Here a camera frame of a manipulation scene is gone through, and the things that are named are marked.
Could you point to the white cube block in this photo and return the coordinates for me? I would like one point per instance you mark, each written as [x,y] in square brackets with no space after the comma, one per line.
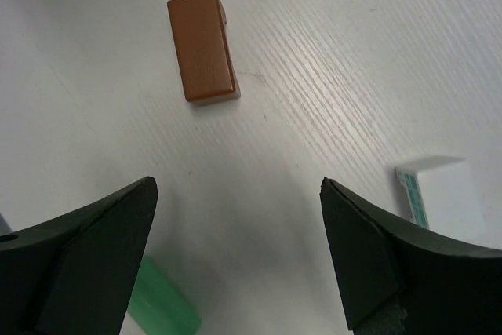
[442,196]

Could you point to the brown rectangular block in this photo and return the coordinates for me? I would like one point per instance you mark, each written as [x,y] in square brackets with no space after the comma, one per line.
[202,51]

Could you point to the green cylinder block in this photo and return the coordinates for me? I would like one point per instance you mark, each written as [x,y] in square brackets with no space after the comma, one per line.
[157,306]

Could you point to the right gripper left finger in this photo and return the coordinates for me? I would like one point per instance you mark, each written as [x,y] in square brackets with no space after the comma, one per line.
[75,274]

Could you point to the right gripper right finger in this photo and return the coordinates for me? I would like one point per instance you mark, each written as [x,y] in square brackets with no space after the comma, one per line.
[395,277]

